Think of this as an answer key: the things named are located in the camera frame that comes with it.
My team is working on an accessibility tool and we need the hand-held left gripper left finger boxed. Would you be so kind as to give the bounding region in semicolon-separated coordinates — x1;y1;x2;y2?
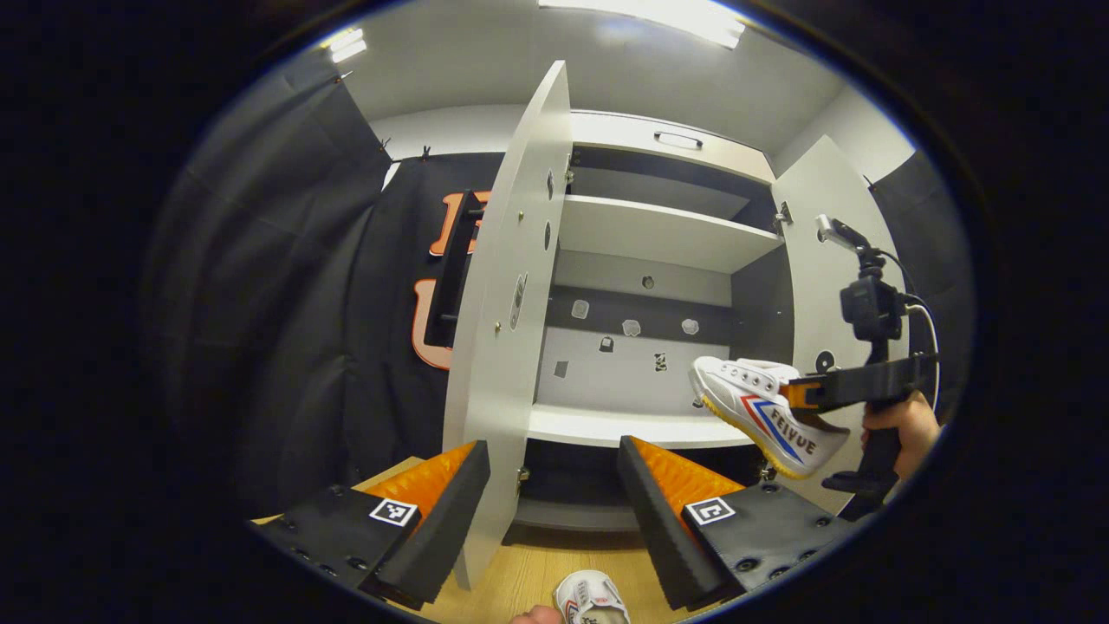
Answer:
247;439;492;612

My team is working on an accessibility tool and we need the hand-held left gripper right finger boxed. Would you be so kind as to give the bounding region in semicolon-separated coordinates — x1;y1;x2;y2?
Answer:
617;435;859;612

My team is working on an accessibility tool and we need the white shoe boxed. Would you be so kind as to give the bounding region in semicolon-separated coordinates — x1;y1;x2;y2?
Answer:
689;355;852;480
553;569;632;624

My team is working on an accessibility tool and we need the white cabinet door phone sticker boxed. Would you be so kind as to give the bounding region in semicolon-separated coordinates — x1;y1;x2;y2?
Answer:
442;61;573;592

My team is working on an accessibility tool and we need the white shoe cabinet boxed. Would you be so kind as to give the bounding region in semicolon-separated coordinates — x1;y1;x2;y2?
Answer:
516;110;796;534

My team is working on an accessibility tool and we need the black backdrop cloth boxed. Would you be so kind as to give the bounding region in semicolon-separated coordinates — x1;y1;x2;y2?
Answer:
143;65;395;521
342;152;508;486
866;149;978;426

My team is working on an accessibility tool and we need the ceiling light panel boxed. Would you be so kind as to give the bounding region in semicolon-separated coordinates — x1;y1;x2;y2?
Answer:
322;26;369;64
537;0;748;50

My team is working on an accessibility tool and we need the gripper camera cable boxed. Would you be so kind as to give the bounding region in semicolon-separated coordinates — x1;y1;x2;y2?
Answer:
897;293;943;413

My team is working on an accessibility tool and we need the black door handle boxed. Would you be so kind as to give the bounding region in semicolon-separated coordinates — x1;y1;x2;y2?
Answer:
423;188;486;349

